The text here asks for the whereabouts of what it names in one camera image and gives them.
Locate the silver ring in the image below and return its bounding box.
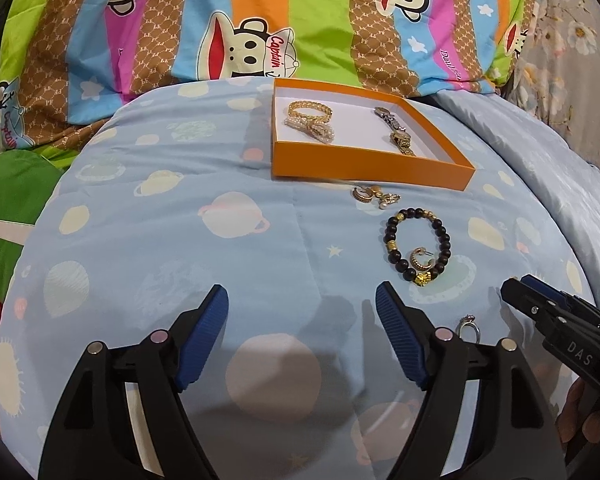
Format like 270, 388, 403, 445
454, 314, 482, 345

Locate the black bead bracelet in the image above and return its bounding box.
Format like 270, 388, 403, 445
382, 206, 453, 287

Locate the gold hoop earring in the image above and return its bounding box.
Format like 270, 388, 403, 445
408, 247, 436, 272

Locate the orange jewelry box tray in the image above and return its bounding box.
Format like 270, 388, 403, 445
272, 78, 475, 191

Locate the right hand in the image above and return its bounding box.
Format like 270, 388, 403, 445
556, 378, 600, 448

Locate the plain light blue pillow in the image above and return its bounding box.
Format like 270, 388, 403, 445
434, 90, 600, 308

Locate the light blue planet blanket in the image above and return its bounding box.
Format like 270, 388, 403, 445
0, 79, 592, 479

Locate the gold wristwatch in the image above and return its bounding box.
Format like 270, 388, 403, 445
390, 130, 415, 156

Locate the grey floral pillow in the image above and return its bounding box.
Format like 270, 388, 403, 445
506, 0, 600, 168

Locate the silver wristwatch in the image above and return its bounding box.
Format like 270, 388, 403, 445
374, 106, 405, 132

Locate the green cushion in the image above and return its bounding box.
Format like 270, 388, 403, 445
0, 150, 62, 301

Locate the colorful monkey print pillow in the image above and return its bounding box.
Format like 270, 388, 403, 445
0, 0, 534, 165

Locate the pearl bead bracelet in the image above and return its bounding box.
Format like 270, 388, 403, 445
284, 115, 336, 144

